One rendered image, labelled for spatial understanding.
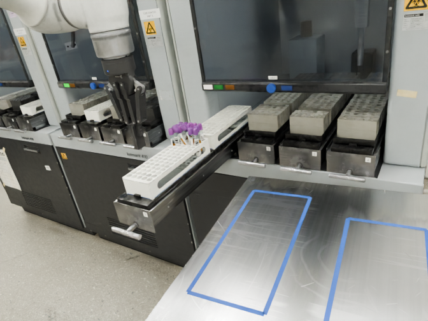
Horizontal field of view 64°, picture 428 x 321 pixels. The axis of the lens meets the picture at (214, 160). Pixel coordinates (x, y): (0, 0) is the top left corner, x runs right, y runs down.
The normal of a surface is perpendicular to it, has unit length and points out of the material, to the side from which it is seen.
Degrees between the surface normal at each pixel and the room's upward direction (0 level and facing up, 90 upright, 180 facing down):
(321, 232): 0
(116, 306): 0
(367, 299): 0
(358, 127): 90
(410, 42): 90
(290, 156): 90
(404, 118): 90
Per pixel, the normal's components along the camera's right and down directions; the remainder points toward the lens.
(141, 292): -0.14, -0.89
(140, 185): -0.51, 0.44
